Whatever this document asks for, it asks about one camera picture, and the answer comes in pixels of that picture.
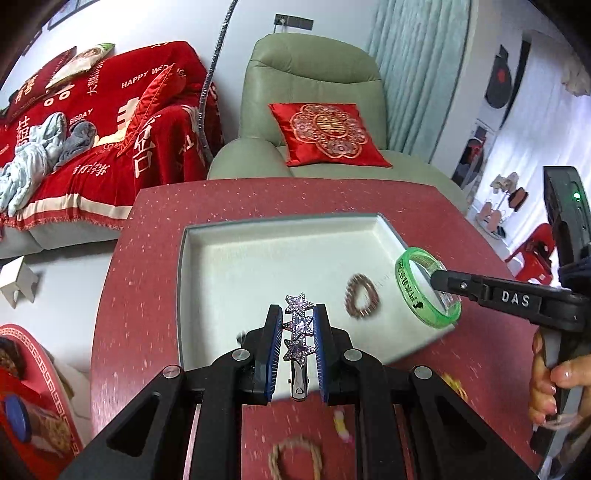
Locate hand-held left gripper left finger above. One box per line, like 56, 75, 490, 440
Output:
58, 304, 284, 480

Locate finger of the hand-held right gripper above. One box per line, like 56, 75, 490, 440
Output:
430, 269, 590, 326

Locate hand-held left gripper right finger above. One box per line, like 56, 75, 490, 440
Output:
313, 304, 543, 480

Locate silver star hair clip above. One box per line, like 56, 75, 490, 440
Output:
283, 292, 317, 400

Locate green translucent bracelet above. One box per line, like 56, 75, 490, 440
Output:
394, 247, 462, 329

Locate pink yellow bead bracelet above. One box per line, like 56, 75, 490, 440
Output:
333, 408, 353, 442

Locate brown spiral hair tie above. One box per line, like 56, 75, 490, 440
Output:
344, 273, 380, 319

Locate white shallow tray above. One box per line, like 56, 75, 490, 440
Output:
178, 212, 451, 376

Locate yellow flower hair tie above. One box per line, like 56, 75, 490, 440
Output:
441, 373, 468, 400

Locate tan braided bracelet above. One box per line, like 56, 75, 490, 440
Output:
269, 436, 324, 480

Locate person's right hand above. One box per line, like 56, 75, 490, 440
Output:
529, 330, 591, 428

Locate red plastic chair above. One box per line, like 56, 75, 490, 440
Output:
505, 223, 555, 282

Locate shoe rack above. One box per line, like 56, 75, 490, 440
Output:
478, 172, 530, 239

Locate red embroidered cushion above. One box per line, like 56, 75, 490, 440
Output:
269, 102, 393, 168

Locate pale green curtain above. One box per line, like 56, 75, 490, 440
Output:
367, 0, 477, 165

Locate red patterned round box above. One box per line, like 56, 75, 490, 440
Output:
0, 323, 85, 480

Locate grey sofa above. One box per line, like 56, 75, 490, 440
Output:
0, 222, 122, 260

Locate pale green armchair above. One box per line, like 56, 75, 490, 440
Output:
206, 33, 470, 216

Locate blue lid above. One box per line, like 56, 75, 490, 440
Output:
4, 396, 33, 442

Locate small white stool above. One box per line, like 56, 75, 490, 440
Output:
0, 256, 40, 306

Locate red satin pillow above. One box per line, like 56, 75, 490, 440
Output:
122, 65, 188, 158

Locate grey cloth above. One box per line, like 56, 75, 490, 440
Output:
58, 121, 99, 167

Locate red blanket covered sofa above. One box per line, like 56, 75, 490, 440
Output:
0, 41, 225, 232

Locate light blue clothes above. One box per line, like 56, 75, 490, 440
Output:
0, 113, 71, 216

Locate printed figure pillow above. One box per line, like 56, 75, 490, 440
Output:
46, 42, 116, 89

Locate red lettered pillow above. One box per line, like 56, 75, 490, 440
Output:
4, 46, 77, 123

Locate dark wall poster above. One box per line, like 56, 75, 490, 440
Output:
451, 120, 491, 191

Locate black red wall disc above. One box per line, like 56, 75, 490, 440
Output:
485, 41, 533, 110

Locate grey wall outlet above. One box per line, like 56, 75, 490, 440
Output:
274, 14, 315, 31

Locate framed wall picture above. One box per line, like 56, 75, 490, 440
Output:
47, 0, 82, 29

